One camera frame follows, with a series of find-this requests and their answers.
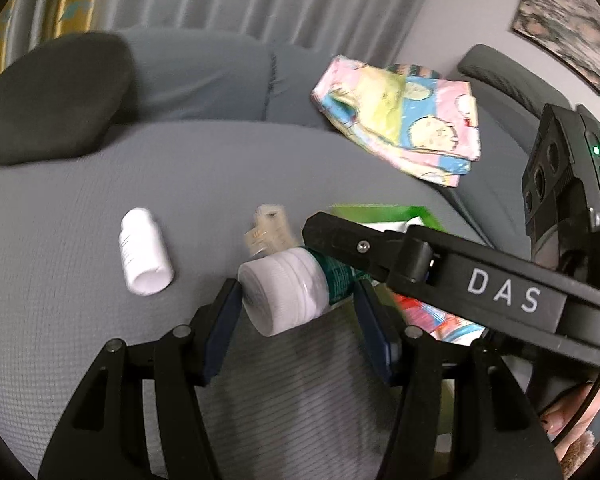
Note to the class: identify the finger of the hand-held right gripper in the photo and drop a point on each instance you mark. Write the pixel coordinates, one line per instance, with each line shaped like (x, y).
(340, 240)

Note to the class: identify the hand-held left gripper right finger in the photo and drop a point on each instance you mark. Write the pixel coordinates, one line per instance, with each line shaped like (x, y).
(375, 335)

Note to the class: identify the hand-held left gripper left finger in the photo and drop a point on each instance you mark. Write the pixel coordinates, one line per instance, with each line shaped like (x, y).
(220, 330)

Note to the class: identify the white-capped green bottle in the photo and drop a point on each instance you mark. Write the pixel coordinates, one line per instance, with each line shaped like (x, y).
(285, 285)

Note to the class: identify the person's right hand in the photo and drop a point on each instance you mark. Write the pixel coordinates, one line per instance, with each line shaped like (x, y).
(575, 412)

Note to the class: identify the colourful printed packet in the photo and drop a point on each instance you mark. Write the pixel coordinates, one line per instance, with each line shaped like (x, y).
(430, 317)

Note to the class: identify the beige hair claw clip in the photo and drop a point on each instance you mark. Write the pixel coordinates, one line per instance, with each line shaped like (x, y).
(270, 227)

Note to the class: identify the plain white bottle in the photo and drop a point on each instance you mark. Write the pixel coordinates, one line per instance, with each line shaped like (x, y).
(142, 255)

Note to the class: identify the cartoon printed blanket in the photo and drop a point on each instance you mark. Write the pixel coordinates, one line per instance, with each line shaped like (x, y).
(410, 110)

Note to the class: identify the grey sofa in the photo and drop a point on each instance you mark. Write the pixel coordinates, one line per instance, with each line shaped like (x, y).
(205, 170)

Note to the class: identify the dark grey cushion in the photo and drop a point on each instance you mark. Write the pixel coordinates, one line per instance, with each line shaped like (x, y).
(55, 100)

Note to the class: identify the framed wall picture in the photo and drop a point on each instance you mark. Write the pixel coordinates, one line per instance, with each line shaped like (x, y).
(565, 20)

